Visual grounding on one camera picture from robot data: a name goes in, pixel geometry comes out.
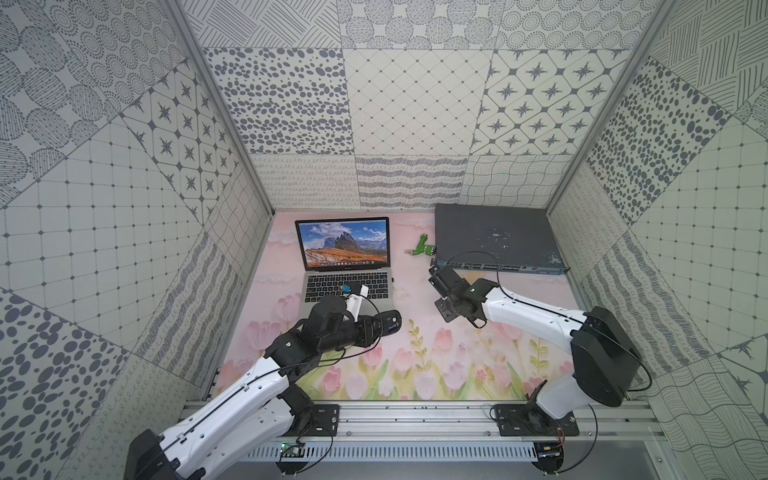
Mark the silver open laptop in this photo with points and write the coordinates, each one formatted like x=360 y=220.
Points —
x=336 y=252

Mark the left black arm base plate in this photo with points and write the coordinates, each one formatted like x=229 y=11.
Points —
x=318 y=420

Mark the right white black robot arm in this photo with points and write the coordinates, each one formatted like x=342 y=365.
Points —
x=604 y=358

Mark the pink floral table mat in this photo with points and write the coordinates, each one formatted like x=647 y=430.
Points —
x=428 y=359

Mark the dark grey network switch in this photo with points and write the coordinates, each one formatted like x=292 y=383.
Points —
x=492 y=238

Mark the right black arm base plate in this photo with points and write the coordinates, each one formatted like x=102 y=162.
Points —
x=520 y=420

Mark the aluminium mounting rail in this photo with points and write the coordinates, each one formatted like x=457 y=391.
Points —
x=473 y=421

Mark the green plastic toy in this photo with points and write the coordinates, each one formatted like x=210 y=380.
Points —
x=422 y=247

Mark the black wireless mouse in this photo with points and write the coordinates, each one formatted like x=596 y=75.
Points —
x=390 y=322

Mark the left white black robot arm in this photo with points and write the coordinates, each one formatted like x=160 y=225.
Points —
x=264 y=403

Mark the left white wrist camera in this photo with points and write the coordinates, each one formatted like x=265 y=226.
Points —
x=355 y=294

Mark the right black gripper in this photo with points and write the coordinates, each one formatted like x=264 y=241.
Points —
x=445 y=312

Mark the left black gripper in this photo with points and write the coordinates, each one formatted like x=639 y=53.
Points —
x=372 y=327

